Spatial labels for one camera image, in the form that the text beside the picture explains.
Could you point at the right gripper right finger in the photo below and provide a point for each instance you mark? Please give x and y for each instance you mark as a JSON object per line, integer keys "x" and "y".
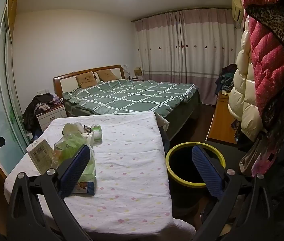
{"x": 242, "y": 210}

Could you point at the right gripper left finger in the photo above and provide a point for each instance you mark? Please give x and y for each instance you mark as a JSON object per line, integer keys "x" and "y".
{"x": 26, "y": 218}

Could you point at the toothpaste tube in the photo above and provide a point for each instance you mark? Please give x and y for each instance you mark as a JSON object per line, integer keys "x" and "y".
{"x": 85, "y": 188}

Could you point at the green plastic bag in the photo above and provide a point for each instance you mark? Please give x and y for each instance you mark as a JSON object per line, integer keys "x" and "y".
{"x": 67, "y": 146}

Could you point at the clear green label bottle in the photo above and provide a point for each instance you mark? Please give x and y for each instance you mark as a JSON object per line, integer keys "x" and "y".
{"x": 97, "y": 130}

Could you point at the yellow rimmed trash bin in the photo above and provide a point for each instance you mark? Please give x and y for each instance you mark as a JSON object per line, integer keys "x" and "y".
{"x": 190, "y": 164}

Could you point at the sliding glass wardrobe door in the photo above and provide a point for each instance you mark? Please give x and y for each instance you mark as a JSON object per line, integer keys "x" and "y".
{"x": 11, "y": 125}

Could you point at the pink floral bag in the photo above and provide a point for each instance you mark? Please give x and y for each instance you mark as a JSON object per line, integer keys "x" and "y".
{"x": 260, "y": 157}

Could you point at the white bedside drawer cabinet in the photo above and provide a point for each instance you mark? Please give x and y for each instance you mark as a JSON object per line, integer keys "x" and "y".
{"x": 45, "y": 119}

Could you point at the dark clothes on nightstand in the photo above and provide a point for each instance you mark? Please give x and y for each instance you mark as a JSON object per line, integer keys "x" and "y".
{"x": 30, "y": 121}

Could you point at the wooden side cabinet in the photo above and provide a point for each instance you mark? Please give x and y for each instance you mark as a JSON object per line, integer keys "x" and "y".
{"x": 220, "y": 130}

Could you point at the wooden bed headboard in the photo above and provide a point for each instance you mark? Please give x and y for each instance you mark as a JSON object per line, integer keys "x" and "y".
{"x": 68, "y": 83}

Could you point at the white dotted table cloth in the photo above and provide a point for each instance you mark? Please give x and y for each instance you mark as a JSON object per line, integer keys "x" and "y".
{"x": 132, "y": 191}

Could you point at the cream puffer jacket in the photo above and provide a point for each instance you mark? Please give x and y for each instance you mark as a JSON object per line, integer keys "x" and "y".
{"x": 242, "y": 99}

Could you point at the left brown pillow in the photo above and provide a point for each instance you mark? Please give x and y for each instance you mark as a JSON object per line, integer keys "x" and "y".
{"x": 86, "y": 80}

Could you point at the brown pillow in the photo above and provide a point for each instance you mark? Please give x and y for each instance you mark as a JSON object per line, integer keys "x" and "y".
{"x": 106, "y": 75}
{"x": 86, "y": 80}

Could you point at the green plaid duvet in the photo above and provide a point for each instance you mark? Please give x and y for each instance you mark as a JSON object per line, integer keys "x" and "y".
{"x": 123, "y": 96}

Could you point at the clothes pile on cabinet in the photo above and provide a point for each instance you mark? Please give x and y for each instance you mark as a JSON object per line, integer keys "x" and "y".
{"x": 225, "y": 79}

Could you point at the right brown pillow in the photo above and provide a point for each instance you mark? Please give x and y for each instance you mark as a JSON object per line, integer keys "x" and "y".
{"x": 106, "y": 75}

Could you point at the red dotted quilted jacket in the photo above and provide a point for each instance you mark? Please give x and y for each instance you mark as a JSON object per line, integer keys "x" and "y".
{"x": 266, "y": 27}

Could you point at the pink white curtain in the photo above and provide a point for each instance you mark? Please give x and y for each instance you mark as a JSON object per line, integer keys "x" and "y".
{"x": 188, "y": 46}

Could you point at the wall air conditioner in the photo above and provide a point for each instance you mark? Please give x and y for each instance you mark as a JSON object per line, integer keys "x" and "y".
{"x": 237, "y": 10}

